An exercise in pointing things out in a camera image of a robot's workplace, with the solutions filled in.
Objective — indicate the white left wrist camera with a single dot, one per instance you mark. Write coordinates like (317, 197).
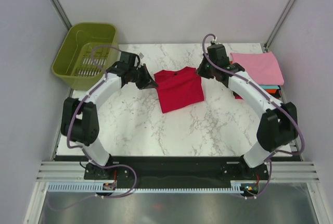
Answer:
(140, 56)

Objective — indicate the white slotted cable duct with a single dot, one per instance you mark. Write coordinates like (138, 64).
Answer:
(100, 187)

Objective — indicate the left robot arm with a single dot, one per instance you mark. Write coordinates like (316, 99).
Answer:
(79, 121)

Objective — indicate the red t shirt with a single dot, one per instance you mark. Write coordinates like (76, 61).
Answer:
(178, 89)

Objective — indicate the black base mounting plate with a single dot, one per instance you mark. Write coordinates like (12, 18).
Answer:
(178, 171)

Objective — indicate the pink folded t shirt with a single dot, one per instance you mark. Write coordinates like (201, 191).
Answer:
(262, 68)

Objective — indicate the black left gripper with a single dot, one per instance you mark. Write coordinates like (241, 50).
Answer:
(148, 83)

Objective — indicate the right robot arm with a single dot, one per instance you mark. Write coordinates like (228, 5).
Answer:
(278, 121)

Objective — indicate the aluminium frame post right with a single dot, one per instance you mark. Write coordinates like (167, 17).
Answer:
(278, 25)

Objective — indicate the olive green plastic basket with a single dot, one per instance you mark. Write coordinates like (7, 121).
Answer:
(87, 47)

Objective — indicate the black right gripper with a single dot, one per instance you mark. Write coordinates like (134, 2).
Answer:
(202, 72)

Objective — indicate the aluminium front rail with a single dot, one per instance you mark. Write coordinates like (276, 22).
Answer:
(282, 171)

